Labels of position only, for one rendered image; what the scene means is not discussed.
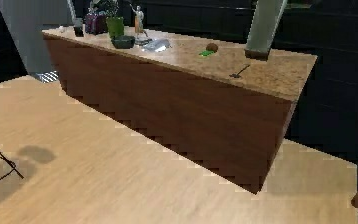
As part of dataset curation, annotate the brown kitchen island stone top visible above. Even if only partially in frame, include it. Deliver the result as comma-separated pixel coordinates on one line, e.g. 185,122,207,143
41,25,318,195

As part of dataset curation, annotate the black wire frame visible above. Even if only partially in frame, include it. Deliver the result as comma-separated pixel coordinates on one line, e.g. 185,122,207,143
0,139,25,191

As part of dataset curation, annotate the silver shiny dish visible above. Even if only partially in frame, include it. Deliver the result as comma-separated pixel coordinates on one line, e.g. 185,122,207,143
142,37,172,54

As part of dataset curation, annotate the house plant green pot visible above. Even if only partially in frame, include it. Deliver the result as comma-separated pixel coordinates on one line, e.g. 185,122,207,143
90,0,126,39

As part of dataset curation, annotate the brown round food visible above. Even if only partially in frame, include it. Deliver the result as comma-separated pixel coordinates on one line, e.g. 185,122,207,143
205,42,220,53

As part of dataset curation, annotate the dark green bowl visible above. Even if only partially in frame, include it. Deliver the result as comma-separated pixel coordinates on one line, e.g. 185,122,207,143
110,34,136,50

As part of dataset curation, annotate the purple box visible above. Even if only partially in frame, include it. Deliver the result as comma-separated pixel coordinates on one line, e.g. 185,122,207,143
84,12,108,35

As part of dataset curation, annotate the silver figurine statue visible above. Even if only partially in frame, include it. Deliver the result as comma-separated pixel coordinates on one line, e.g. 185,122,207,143
129,3,153,46

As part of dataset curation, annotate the grey fridge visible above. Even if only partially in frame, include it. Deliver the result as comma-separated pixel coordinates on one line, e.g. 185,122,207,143
0,0,75,84

